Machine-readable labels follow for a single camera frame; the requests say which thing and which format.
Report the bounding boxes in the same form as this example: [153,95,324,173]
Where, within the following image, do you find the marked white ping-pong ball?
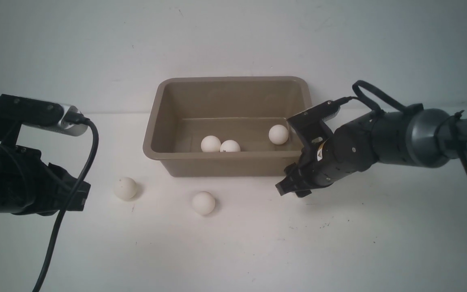
[219,140,241,152]

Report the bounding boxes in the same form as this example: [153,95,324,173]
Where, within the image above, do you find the dark right-side robot arm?
[276,101,467,198]

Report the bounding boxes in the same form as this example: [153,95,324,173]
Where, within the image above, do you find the right-side black cable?
[333,80,467,230]

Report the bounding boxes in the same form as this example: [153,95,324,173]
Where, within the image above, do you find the tan plastic bin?
[143,76,312,177]

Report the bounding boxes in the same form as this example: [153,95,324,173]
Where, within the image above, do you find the right-side wrist camera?
[287,100,341,148]

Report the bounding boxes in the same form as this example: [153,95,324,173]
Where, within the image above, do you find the left-side black cable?
[32,114,99,292]

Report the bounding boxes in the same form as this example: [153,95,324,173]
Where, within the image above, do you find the left-side silver wrist camera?
[0,94,88,147]

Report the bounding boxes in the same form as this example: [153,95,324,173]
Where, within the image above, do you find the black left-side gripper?
[0,144,91,215]

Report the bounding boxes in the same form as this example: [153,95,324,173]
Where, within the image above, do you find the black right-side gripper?
[275,118,379,198]

